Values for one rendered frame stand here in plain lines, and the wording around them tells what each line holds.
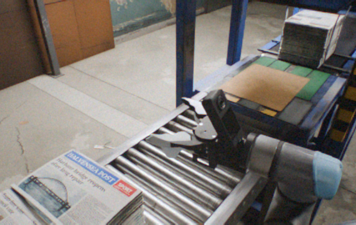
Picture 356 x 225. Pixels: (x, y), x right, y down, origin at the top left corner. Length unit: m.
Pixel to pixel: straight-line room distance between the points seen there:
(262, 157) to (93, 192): 0.42
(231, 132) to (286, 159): 0.11
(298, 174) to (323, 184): 0.04
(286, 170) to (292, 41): 1.64
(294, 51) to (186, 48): 0.83
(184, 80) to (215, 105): 1.19
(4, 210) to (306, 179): 0.66
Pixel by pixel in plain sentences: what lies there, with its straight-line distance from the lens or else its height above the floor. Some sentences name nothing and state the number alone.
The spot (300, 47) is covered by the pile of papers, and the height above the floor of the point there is 0.91.
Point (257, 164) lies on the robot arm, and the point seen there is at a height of 1.22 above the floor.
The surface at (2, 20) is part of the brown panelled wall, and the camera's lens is 3.70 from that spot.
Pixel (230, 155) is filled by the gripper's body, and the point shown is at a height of 1.20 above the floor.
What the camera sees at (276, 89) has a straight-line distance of 1.74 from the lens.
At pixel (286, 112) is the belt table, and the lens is 1.53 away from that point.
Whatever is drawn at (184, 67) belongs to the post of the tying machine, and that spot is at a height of 0.90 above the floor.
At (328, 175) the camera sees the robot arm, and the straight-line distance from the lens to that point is 0.54.
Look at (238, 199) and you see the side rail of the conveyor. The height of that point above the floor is 0.80.
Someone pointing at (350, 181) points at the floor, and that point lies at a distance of 2.53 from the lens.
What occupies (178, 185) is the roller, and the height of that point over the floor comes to 0.79.
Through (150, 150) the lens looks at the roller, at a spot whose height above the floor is 0.80.
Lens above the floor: 1.59
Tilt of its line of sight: 34 degrees down
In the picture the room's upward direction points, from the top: straight up
